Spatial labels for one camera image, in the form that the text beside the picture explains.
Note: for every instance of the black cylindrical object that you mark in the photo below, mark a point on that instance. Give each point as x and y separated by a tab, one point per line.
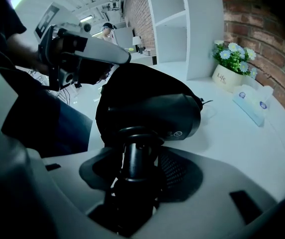
157	113

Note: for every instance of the beige box device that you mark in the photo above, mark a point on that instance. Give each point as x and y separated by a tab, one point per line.
149	52

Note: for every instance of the cream pot of daisy flowers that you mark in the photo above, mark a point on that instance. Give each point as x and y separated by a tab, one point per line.
228	68

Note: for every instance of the grey board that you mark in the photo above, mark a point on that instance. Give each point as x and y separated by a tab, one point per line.
123	37

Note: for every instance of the white shade table lamp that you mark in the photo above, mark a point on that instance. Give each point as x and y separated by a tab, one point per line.
137	40

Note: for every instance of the white desk with drawers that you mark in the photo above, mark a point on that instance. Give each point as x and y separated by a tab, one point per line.
232	146

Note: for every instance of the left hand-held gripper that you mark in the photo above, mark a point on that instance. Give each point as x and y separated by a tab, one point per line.
45	21

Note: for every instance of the small yellow object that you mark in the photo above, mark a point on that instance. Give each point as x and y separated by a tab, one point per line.
129	50

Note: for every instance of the white tissue pack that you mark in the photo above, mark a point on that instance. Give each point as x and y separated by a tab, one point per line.
253	103

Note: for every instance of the white side table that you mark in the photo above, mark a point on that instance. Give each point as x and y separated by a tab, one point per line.
142	57

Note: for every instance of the black cloth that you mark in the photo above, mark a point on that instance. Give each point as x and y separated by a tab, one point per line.
137	78

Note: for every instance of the white shelf hutch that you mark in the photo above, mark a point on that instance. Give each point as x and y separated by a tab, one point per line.
202	34

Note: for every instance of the person's left forearm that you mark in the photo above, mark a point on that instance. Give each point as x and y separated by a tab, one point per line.
23	48

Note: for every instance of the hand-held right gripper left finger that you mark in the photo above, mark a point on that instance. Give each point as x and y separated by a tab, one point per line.
70	178

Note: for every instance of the person's black shirt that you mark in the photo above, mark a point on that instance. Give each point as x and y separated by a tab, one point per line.
33	123

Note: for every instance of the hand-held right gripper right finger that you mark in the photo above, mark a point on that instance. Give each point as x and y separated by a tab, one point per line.
219	183

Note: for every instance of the person's blue jeans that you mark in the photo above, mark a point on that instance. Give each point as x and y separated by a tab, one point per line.
75	128

